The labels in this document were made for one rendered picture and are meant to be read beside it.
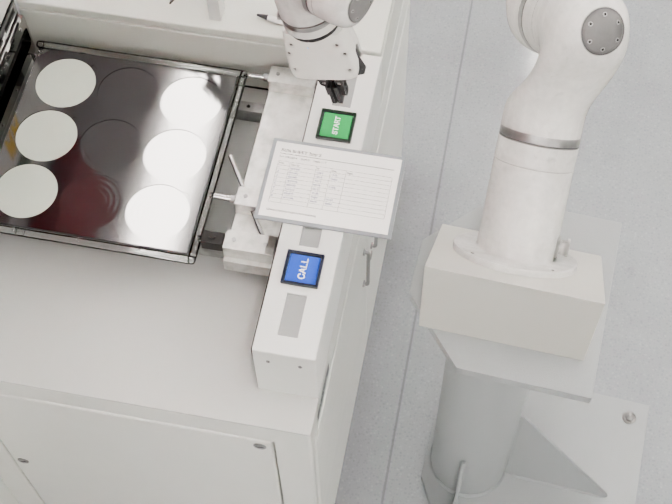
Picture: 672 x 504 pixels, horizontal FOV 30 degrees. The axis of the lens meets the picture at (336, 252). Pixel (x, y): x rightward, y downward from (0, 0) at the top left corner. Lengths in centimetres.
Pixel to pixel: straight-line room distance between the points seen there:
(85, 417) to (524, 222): 76
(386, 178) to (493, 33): 147
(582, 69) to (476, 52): 154
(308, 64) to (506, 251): 40
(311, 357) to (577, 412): 113
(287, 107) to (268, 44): 11
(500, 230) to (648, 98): 147
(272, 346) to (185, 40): 60
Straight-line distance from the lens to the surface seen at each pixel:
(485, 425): 234
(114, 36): 220
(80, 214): 201
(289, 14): 172
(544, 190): 184
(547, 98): 181
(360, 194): 191
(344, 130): 197
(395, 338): 286
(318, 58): 180
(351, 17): 165
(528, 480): 274
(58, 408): 204
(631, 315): 295
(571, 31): 175
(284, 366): 182
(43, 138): 211
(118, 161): 205
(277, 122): 209
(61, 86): 216
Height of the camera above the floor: 259
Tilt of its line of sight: 61 degrees down
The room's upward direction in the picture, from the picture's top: 2 degrees counter-clockwise
